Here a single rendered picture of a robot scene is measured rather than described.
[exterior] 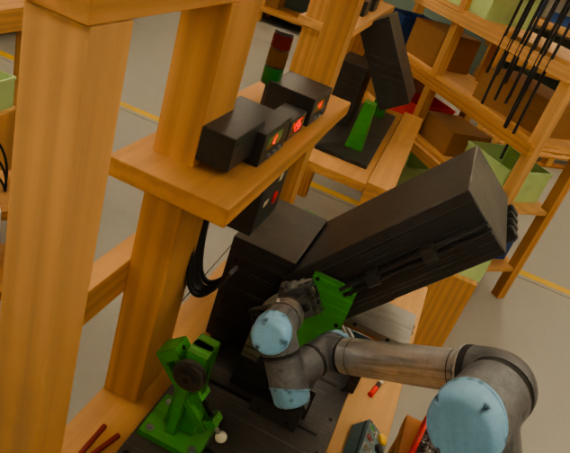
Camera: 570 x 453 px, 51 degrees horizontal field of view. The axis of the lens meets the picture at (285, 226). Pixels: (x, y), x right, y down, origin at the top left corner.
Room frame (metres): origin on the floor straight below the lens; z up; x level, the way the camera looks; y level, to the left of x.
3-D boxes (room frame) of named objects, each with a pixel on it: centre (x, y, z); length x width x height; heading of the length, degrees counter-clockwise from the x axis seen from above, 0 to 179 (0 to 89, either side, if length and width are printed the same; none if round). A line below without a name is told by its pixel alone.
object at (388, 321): (1.39, -0.23, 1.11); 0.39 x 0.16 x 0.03; 79
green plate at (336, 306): (1.24, -0.16, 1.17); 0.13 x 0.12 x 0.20; 169
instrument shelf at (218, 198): (1.37, 0.14, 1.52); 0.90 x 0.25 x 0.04; 169
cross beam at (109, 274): (1.39, 0.25, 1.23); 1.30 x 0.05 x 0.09; 169
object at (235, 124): (1.08, 0.15, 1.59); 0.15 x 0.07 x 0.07; 169
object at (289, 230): (1.46, 0.00, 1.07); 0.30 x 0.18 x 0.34; 169
